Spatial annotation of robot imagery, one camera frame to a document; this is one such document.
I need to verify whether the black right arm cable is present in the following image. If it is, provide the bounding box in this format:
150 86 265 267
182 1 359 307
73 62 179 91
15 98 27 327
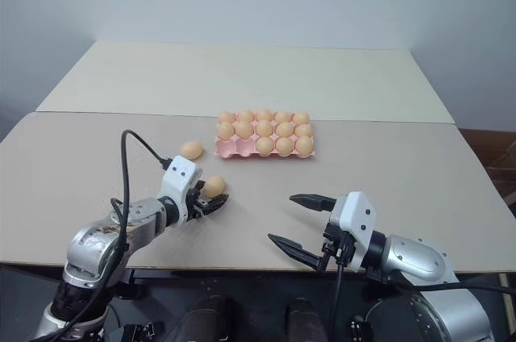
402 280 516 295

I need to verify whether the small black bracket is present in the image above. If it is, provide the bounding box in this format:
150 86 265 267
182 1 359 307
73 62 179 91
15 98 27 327
347 315 374 342
119 320 159 342

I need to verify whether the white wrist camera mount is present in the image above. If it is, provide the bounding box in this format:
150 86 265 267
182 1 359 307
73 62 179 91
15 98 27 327
160 155 203 224
327 191 381 273

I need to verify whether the light wooden table leg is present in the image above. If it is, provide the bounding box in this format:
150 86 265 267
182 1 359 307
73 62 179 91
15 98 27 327
497 272 508 319

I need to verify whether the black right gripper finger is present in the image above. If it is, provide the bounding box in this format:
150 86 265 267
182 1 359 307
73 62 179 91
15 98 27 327
289 193 337 215
267 232 326 273

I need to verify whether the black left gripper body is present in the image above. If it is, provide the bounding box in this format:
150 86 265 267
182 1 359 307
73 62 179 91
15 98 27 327
185 181 207 221

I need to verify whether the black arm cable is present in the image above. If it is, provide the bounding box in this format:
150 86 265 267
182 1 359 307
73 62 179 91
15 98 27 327
76 129 173 319
402 280 516 295

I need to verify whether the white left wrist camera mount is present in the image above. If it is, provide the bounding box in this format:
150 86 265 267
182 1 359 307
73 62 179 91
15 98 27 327
160 155 203 224

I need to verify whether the dark rounded shape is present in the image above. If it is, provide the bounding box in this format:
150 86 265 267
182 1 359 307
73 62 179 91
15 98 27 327
285 297 320 342
176 294 239 342

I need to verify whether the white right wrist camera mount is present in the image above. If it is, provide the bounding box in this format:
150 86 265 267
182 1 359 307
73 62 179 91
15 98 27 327
327 191 381 273

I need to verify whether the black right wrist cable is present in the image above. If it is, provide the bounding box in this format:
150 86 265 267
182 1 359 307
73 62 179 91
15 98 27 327
330 236 352 342

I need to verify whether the pink egg tray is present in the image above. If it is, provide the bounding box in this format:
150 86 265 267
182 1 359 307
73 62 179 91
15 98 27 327
213 111 316 161

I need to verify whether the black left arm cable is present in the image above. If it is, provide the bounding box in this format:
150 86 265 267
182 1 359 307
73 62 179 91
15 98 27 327
76 129 173 319

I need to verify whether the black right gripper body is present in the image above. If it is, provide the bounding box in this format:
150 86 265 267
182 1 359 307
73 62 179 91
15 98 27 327
318 219 356 273

